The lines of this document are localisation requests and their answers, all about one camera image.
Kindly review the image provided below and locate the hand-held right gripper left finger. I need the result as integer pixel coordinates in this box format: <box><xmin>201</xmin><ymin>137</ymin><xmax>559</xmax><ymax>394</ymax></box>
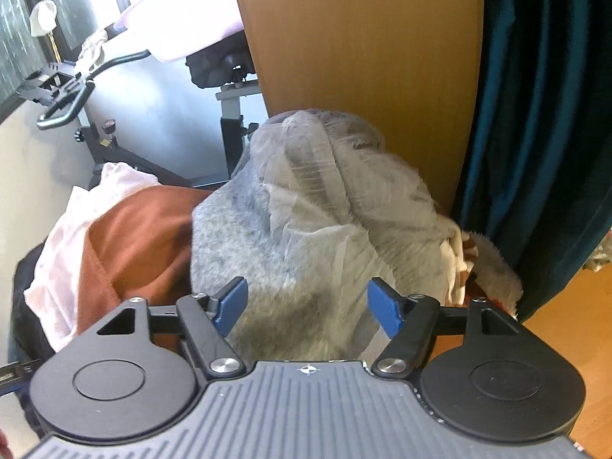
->
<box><xmin>96</xmin><ymin>276</ymin><xmax>249</xmax><ymax>378</ymax></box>

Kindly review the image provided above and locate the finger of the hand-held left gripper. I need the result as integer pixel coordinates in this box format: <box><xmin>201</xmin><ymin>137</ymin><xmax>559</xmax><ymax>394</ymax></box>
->
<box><xmin>0</xmin><ymin>361</ymin><xmax>41</xmax><ymax>395</ymax></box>

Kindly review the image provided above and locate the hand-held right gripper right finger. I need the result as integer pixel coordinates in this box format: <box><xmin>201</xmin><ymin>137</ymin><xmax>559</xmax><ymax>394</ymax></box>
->
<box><xmin>366</xmin><ymin>277</ymin><xmax>522</xmax><ymax>378</ymax></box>

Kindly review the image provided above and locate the grey fuzzy garment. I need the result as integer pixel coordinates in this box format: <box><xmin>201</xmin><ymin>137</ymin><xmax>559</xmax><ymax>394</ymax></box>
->
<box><xmin>190</xmin><ymin>109</ymin><xmax>467</xmax><ymax>361</ymax></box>

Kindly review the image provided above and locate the beige cloth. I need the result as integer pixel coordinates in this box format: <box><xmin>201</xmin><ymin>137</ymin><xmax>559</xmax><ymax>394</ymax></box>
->
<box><xmin>440</xmin><ymin>229</ymin><xmax>479</xmax><ymax>307</ymax></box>

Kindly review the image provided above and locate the orange-brown garment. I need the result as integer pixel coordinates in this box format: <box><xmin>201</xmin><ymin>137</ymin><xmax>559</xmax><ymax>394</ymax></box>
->
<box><xmin>76</xmin><ymin>186</ymin><xmax>216</xmax><ymax>359</ymax></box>

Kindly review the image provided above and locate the cream fleece garment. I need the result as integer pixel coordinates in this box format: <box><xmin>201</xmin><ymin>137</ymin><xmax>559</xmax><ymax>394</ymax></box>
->
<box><xmin>461</xmin><ymin>232</ymin><xmax>524</xmax><ymax>319</ymax></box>

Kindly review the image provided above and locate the white shirt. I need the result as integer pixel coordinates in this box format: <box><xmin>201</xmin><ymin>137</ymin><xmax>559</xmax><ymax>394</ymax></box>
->
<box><xmin>24</xmin><ymin>161</ymin><xmax>161</xmax><ymax>352</ymax></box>

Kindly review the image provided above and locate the black exercise bike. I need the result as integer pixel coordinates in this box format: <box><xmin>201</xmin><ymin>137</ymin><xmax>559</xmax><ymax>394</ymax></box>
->
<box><xmin>16</xmin><ymin>24</ymin><xmax>273</xmax><ymax>189</ymax></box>

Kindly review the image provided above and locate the teal curtain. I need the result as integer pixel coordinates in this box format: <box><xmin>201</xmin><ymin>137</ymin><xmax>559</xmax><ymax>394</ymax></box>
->
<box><xmin>452</xmin><ymin>0</ymin><xmax>612</xmax><ymax>323</ymax></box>

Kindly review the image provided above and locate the purple plastic basin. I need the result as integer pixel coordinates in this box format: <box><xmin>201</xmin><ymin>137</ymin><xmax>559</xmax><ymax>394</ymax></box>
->
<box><xmin>112</xmin><ymin>0</ymin><xmax>244</xmax><ymax>63</ymax></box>

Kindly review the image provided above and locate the wooden cabinet panel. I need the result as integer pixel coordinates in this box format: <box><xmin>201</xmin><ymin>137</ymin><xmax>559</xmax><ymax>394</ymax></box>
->
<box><xmin>227</xmin><ymin>0</ymin><xmax>486</xmax><ymax>216</ymax></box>

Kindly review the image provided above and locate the small pale rag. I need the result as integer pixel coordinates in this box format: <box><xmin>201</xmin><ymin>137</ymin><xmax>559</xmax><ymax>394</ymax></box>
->
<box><xmin>79</xmin><ymin>29</ymin><xmax>112</xmax><ymax>72</ymax></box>

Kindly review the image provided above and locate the window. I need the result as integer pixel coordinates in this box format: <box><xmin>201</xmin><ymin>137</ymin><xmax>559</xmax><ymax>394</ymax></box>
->
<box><xmin>0</xmin><ymin>0</ymin><xmax>132</xmax><ymax>116</ymax></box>

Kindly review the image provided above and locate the white hanging pouch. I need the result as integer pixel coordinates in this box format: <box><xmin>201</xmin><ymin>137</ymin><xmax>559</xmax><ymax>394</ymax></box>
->
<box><xmin>29</xmin><ymin>1</ymin><xmax>58</xmax><ymax>36</ymax></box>

